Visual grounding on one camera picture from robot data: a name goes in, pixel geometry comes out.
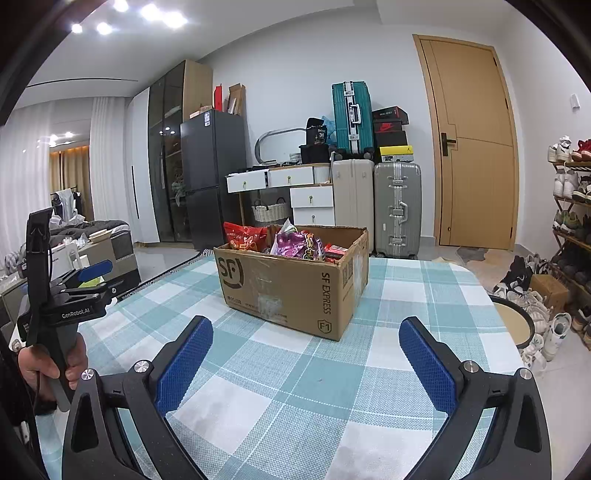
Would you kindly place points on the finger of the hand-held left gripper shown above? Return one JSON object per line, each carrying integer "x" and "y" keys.
{"x": 92, "y": 288}
{"x": 94, "y": 270}

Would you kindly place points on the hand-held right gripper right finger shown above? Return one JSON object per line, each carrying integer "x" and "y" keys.
{"x": 427, "y": 364}

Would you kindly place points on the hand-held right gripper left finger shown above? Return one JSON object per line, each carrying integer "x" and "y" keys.
{"x": 184, "y": 364}

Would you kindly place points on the brown cardboard box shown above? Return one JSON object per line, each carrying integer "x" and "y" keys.
{"x": 286, "y": 286}

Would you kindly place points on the red snack bag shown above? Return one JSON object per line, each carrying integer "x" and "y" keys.
{"x": 244, "y": 237}

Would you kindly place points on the red snack packet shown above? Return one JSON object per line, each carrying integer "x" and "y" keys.
{"x": 336, "y": 253}

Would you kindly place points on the purple candy bag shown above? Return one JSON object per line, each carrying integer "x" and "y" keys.
{"x": 298, "y": 244}

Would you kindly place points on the person's left forearm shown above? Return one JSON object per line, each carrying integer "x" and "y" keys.
{"x": 14, "y": 406}

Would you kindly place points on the person's left hand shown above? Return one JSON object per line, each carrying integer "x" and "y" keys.
{"x": 37, "y": 369}

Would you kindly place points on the round black-rimmed stool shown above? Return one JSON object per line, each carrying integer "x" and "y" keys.
{"x": 508, "y": 323}

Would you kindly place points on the white sheer curtain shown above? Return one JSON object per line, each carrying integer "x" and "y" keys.
{"x": 111, "y": 175}

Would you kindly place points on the brown curtain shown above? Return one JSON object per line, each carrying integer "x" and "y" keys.
{"x": 81, "y": 170}

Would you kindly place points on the white wardrobe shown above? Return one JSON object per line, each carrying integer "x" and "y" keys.
{"x": 138, "y": 166}

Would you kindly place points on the grey door mat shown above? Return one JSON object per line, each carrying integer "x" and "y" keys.
{"x": 471, "y": 254}

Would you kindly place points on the scattered pile of shoes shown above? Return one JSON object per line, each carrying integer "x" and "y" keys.
{"x": 554, "y": 332}

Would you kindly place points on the small brown shoe carton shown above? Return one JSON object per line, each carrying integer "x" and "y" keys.
{"x": 549, "y": 293}

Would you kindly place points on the glass door cabinet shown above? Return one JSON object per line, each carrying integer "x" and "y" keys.
{"x": 178, "y": 152}

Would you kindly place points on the dark grey fridge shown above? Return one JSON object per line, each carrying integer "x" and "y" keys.
{"x": 212, "y": 180}

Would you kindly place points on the silver suitcase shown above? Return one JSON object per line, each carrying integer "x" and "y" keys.
{"x": 397, "y": 207}

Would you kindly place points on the woven laundry basket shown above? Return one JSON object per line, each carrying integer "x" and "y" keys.
{"x": 271, "y": 212}

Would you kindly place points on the beige suitcase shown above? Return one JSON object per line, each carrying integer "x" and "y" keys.
{"x": 353, "y": 205}

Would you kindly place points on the small labelled cardboard box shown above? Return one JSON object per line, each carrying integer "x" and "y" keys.
{"x": 201, "y": 113}

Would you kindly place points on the white dressing table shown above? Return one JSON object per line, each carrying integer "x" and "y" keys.
{"x": 295, "y": 194}

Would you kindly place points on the wooden door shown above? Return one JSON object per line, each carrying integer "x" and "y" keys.
{"x": 475, "y": 161}

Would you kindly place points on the wooden shoe rack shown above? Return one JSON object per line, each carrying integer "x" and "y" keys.
{"x": 561, "y": 203}

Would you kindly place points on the slim red box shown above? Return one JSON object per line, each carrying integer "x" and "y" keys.
{"x": 219, "y": 98}

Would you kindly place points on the flat cardboard carton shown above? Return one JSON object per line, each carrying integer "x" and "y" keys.
{"x": 235, "y": 99}

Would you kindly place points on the plain black shoebox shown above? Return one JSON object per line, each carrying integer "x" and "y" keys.
{"x": 390, "y": 139}

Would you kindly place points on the small white basket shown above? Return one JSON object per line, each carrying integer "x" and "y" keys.
{"x": 295, "y": 158}

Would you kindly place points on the black storage box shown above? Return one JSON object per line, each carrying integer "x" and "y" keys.
{"x": 314, "y": 153}

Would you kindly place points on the blue plastic bag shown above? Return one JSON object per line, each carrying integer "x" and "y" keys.
{"x": 330, "y": 129}

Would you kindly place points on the teal suitcase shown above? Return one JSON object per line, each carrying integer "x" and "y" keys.
{"x": 353, "y": 117}

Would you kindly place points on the black gift bag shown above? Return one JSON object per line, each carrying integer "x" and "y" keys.
{"x": 316, "y": 131}

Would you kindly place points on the cluster of ceiling spotlights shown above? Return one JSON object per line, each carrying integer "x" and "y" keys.
{"x": 157, "y": 14}

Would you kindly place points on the chrome oval frame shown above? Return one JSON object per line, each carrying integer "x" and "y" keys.
{"x": 265, "y": 138}

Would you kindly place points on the white light switch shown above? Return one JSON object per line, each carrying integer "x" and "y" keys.
{"x": 574, "y": 101}

